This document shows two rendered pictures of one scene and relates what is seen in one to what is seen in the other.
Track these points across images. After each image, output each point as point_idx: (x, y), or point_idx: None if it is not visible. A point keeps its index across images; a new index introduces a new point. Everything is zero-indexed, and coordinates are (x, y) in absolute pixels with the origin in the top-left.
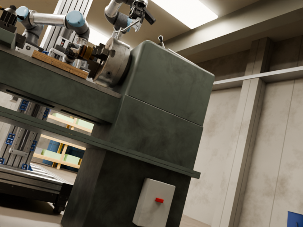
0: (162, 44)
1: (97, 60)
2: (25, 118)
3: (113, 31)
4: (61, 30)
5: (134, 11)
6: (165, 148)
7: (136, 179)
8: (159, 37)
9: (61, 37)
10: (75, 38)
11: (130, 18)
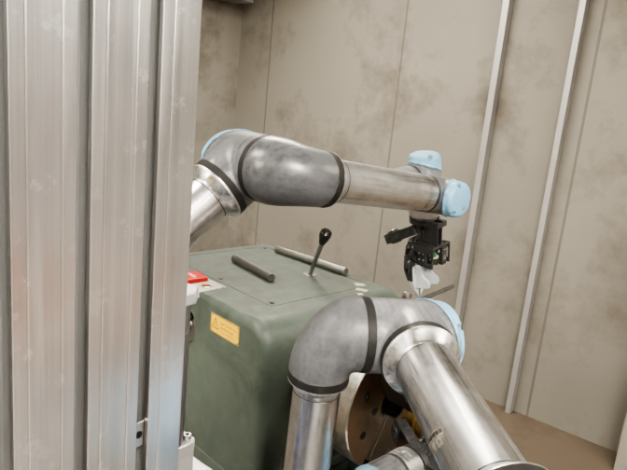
0: (321, 250)
1: (351, 407)
2: None
3: (217, 212)
4: (184, 389)
5: (446, 260)
6: None
7: None
8: (330, 237)
9: (185, 432)
10: (342, 390)
11: (427, 267)
